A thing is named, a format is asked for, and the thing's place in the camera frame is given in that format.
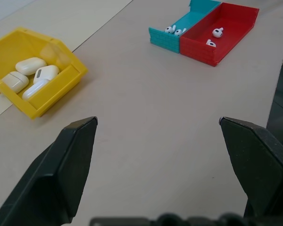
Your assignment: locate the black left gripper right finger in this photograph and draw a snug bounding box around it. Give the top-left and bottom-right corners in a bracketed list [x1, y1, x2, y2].
[218, 116, 283, 219]

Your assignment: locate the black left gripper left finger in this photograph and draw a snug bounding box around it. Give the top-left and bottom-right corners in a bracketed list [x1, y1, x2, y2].
[0, 116, 99, 226]

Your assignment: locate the white earbud case bottom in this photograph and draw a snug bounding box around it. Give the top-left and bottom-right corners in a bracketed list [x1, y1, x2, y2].
[22, 79, 49, 101]

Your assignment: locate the white earbud case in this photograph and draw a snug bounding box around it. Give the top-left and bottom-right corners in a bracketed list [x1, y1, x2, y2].
[15, 57, 47, 76]
[1, 71, 30, 94]
[33, 65, 60, 84]
[22, 79, 49, 101]

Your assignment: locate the yellow plastic bin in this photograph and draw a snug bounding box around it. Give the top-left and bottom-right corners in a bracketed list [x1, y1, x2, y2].
[0, 27, 89, 120]

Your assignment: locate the white earbud case top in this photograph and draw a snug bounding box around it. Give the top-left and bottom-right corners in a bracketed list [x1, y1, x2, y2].
[15, 57, 47, 76]

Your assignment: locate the red brick-pattern tray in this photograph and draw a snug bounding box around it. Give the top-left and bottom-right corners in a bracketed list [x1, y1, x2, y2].
[179, 2, 260, 67]

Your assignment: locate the teal brick-pattern tray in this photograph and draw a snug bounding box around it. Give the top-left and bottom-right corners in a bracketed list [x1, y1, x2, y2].
[148, 0, 222, 54]

